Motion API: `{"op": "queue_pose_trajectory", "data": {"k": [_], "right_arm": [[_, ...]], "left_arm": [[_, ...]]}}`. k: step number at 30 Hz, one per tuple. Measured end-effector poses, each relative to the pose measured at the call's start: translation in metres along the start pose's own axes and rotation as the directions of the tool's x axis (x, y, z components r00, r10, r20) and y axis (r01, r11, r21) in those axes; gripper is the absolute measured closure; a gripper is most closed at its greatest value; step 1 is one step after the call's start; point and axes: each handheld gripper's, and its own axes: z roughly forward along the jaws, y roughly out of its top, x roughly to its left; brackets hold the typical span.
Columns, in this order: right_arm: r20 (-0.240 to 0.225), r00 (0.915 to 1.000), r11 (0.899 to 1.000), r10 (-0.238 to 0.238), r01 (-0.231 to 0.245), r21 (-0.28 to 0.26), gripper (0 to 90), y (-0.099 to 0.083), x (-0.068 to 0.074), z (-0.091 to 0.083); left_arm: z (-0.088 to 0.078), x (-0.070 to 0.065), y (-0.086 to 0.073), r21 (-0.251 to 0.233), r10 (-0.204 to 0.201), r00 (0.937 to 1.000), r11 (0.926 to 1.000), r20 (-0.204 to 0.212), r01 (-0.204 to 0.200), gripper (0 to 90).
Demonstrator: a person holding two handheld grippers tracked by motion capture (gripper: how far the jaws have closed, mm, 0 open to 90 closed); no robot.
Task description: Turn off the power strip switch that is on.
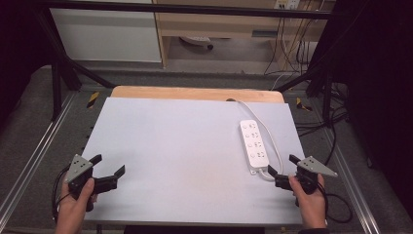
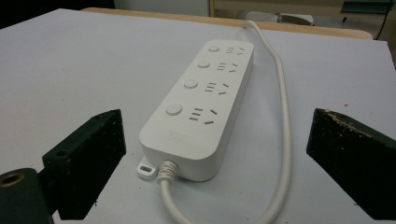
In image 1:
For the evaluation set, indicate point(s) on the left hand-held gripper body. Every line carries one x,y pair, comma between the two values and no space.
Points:
79,165

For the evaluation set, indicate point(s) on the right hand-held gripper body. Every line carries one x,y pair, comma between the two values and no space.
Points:
311,165

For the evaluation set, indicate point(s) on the white power strip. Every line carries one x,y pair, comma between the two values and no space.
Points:
254,146

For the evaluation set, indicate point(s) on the person's right hand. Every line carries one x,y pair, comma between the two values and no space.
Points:
311,208

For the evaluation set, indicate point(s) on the person's left hand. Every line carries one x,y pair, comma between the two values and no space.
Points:
69,214

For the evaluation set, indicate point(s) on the yellow black striped tape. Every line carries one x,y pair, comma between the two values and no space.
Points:
93,99
302,104

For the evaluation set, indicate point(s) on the black curtain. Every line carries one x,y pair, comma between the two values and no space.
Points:
380,81
14,48

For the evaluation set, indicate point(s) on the white cabinet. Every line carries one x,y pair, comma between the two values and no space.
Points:
107,35

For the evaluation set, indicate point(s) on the white chair base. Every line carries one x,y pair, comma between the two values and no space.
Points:
196,40

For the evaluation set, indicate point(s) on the aluminium floor rail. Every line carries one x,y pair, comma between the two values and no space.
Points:
352,182
35,152

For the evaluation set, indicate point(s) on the white wall socket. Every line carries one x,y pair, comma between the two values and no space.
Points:
287,4

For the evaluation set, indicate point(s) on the black metal frame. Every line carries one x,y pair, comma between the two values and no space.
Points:
181,8

